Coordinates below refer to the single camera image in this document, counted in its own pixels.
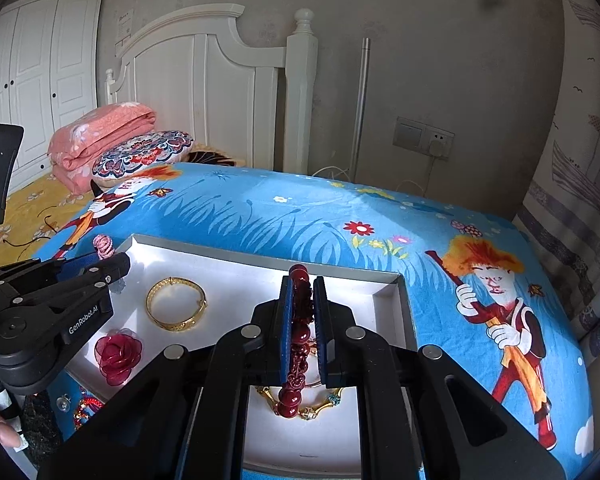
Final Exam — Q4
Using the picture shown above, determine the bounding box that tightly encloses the black cable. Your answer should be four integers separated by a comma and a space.
2, 215, 58, 247

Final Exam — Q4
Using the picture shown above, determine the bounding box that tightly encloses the red rose flower ornament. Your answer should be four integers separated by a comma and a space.
94, 327, 145, 387

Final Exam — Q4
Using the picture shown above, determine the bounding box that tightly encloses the yellow floral bedsheet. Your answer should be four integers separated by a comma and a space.
0, 170, 95, 267

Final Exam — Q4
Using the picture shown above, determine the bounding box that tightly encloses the dark fringed cloth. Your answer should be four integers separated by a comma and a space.
187, 142, 247, 168

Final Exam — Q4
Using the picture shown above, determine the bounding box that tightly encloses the plain gold bangle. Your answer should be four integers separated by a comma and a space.
145, 275, 209, 331

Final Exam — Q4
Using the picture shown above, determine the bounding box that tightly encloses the dark speckled cloth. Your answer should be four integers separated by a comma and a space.
22, 392, 64, 462

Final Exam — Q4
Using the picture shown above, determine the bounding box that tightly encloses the ship printed curtain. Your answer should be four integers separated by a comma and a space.
511, 0, 600, 353

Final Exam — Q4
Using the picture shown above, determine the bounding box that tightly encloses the grey cardboard box tray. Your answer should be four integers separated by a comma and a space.
64, 232, 419, 479

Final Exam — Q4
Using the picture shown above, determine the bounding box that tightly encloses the pink braided bracelet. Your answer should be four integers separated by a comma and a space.
92, 233, 117, 261

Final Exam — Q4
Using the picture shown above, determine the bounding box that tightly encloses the paper note on wall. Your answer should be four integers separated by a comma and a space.
115, 7, 135, 57

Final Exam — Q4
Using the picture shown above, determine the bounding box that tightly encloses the white charger cable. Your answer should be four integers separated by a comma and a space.
309, 152, 443, 192

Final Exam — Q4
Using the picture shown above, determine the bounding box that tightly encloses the pink folded quilt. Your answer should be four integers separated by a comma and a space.
48, 102, 158, 194

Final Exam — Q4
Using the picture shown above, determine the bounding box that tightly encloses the red carved bead bracelet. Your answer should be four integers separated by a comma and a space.
278, 262, 319, 419

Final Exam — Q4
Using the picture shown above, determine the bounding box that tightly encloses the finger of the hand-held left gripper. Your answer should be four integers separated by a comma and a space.
0, 254, 102, 287
0, 251, 132, 312

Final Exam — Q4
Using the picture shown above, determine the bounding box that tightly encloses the red cord bracelet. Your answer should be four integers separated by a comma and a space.
72, 392, 106, 431

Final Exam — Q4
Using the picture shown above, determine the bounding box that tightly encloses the white wooden headboard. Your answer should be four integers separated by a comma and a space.
104, 4, 319, 177

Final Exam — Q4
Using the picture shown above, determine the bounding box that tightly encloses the grey wall switch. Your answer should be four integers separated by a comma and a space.
392, 116, 424, 149

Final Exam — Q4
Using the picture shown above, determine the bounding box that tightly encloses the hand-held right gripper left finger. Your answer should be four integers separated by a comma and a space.
37, 274, 294, 480

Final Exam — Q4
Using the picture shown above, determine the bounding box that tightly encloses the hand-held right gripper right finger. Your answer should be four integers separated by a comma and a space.
313, 275, 567, 480

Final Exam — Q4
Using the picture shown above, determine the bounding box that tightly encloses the blue cartoon printed blanket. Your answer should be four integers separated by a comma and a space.
36, 160, 597, 480

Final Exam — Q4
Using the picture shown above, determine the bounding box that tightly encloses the floral patterned pillow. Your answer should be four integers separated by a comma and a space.
90, 130, 195, 181

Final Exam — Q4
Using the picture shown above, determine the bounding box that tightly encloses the gold bamboo-shaped bangle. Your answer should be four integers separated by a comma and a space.
252, 384, 344, 422

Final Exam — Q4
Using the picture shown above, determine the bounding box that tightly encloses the metal pole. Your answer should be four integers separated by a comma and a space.
349, 37, 372, 182

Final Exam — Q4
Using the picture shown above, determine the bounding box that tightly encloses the grey wall socket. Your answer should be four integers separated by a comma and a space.
422, 127, 456, 162

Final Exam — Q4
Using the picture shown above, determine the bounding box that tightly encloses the person's left hand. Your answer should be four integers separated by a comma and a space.
0, 400, 28, 453

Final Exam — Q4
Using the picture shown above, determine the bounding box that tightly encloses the white wardrobe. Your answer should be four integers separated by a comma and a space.
0, 0, 106, 187

